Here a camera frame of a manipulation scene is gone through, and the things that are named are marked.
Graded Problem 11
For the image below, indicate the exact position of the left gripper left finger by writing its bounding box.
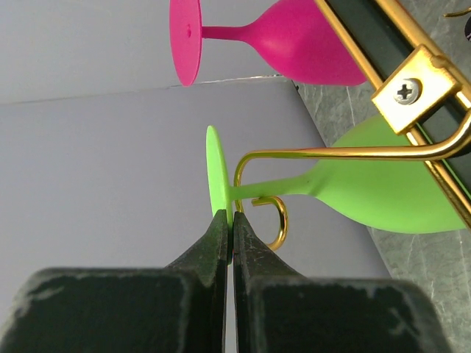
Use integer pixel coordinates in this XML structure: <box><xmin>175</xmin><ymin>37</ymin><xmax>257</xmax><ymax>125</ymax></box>
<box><xmin>1</xmin><ymin>210</ymin><xmax>228</xmax><ymax>352</ymax></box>

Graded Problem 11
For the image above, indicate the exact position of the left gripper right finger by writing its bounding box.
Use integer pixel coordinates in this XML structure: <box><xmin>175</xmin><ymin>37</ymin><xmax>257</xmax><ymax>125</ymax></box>
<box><xmin>233</xmin><ymin>213</ymin><xmax>451</xmax><ymax>352</ymax></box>

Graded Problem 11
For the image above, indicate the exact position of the green plastic wine glass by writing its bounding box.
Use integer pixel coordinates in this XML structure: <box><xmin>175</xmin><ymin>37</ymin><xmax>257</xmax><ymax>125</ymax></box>
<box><xmin>205</xmin><ymin>115</ymin><xmax>466</xmax><ymax>251</ymax></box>

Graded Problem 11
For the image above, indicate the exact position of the pink plastic wine glass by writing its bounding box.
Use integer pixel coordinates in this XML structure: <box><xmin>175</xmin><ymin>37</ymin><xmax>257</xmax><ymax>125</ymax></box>
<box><xmin>169</xmin><ymin>0</ymin><xmax>366</xmax><ymax>86</ymax></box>

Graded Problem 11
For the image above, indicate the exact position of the gold wine glass rack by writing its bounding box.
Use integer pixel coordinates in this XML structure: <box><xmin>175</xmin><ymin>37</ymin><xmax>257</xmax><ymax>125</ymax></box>
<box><xmin>241</xmin><ymin>1</ymin><xmax>470</xmax><ymax>228</ymax></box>

